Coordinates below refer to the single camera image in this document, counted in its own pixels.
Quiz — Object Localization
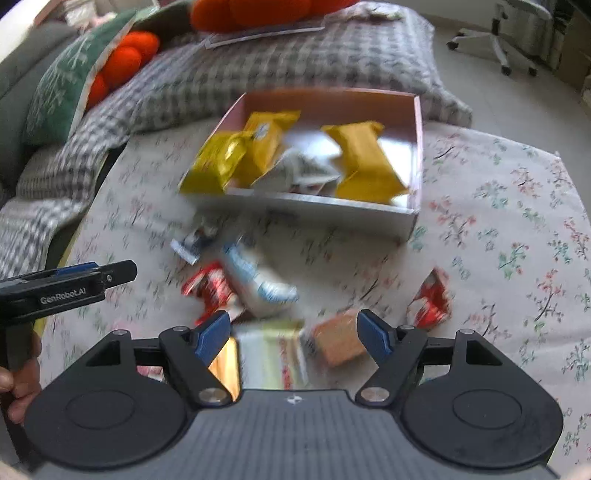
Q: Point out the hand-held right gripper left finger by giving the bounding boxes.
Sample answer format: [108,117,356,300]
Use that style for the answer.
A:
[83,310,234,407]

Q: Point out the large orange pumpkin cushion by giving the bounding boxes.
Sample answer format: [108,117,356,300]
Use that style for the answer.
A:
[190,0,360,34]

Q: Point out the white blue snack packet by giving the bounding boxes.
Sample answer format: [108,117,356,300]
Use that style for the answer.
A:
[221,242,299,320]

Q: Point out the white cardboard snack box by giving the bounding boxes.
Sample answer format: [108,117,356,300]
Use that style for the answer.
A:
[179,90,424,243]

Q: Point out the white office chair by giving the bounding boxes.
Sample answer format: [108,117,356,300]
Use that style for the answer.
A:
[446,0,553,77]

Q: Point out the plain yellow snack packet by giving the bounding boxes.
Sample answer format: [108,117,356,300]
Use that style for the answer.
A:
[322,121,410,205]
[179,130,252,195]

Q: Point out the shiny silver orange packet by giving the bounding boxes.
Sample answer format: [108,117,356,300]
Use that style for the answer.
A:
[209,320,309,398]

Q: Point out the small orange pumpkin cushion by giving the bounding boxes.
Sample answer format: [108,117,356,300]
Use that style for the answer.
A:
[85,31,161,109]

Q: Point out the cardboard boxes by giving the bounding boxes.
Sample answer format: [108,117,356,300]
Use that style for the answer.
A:
[556,7,591,90]

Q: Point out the grey checked blanket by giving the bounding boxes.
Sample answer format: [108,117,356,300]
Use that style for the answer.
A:
[0,2,474,283]

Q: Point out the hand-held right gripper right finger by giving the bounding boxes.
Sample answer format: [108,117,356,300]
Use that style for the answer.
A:
[355,309,502,407]

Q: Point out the grey sofa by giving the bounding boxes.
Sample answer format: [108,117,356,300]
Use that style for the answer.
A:
[0,22,80,197]

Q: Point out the green snowflake pillow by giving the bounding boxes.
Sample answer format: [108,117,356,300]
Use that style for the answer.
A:
[23,7,139,147]

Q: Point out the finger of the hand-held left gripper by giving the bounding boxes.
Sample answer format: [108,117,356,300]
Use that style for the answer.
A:
[0,262,100,288]
[93,260,138,287]

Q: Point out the small blue white packet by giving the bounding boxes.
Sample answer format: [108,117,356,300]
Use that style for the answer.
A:
[170,225,219,267]

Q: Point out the red white snack packet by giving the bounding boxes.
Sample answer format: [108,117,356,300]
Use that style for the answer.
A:
[405,268,452,329]
[181,261,243,326]

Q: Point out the yellow packet with white print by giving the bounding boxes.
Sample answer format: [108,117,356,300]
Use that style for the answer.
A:
[240,111,302,186]

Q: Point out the peach snack packet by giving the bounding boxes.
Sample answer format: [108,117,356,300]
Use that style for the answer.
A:
[312,311,371,368]

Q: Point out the person's left hand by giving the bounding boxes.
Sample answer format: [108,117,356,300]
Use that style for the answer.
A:
[0,336,43,426]

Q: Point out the floral cloth mat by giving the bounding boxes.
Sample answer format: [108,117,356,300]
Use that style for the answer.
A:
[39,124,591,480]

